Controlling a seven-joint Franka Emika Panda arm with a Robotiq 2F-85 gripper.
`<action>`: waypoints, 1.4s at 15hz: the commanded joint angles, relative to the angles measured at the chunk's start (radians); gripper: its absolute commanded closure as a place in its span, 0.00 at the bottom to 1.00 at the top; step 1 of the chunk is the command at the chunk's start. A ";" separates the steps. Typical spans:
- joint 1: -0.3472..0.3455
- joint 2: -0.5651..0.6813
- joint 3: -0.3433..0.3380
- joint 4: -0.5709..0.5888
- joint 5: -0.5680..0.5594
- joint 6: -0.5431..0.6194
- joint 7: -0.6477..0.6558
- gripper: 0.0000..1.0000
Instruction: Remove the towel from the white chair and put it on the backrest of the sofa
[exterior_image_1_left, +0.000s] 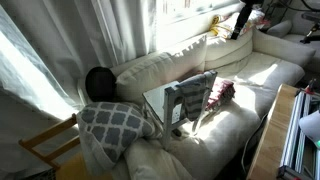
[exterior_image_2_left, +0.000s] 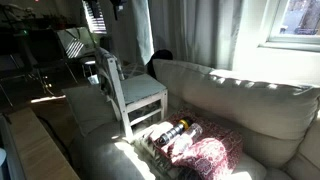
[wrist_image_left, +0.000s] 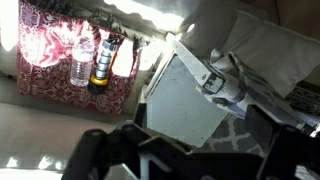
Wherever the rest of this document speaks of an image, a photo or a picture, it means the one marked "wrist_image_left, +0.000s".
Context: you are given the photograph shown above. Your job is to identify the grey white lattice pillow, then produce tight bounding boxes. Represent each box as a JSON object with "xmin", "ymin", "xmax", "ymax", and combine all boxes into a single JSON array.
[{"xmin": 201, "ymin": 114, "xmax": 264, "ymax": 156}]

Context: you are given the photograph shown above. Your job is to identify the red white patterned cloth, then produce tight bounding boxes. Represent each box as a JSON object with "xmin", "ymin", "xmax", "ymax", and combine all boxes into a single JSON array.
[{"xmin": 16, "ymin": 0, "xmax": 138, "ymax": 115}]

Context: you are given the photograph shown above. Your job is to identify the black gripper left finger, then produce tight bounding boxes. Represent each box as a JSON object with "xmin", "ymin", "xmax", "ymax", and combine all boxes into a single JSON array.
[{"xmin": 61, "ymin": 102, "xmax": 158, "ymax": 180}]

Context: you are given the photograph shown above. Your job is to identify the small white wooden chair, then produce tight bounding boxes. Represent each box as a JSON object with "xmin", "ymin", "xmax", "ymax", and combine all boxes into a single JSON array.
[{"xmin": 144, "ymin": 34, "xmax": 227, "ymax": 147}]

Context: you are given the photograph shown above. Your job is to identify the plain beige cushion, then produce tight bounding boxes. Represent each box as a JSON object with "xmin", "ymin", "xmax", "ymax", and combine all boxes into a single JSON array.
[{"xmin": 222, "ymin": 11, "xmax": 320, "ymax": 97}]

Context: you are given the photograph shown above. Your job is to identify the grey white striped towel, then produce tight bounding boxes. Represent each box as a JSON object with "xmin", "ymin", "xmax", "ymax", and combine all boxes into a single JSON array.
[{"xmin": 196, "ymin": 52, "xmax": 319, "ymax": 135}]

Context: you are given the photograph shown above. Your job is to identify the beige sofa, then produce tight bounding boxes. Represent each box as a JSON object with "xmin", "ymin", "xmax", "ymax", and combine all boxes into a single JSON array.
[{"xmin": 0, "ymin": 0, "xmax": 268, "ymax": 180}]

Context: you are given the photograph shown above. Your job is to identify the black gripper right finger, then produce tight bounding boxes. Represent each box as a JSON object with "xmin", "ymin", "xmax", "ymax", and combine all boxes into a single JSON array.
[{"xmin": 245, "ymin": 105, "xmax": 320, "ymax": 180}]

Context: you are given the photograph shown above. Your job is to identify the black yellow flashlight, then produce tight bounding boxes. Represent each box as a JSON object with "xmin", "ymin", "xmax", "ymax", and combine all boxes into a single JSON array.
[{"xmin": 88, "ymin": 38, "xmax": 119, "ymax": 95}]

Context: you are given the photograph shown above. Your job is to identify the clear plastic water bottle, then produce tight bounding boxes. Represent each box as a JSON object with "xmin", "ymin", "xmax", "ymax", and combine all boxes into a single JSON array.
[{"xmin": 70, "ymin": 36, "xmax": 95, "ymax": 87}]

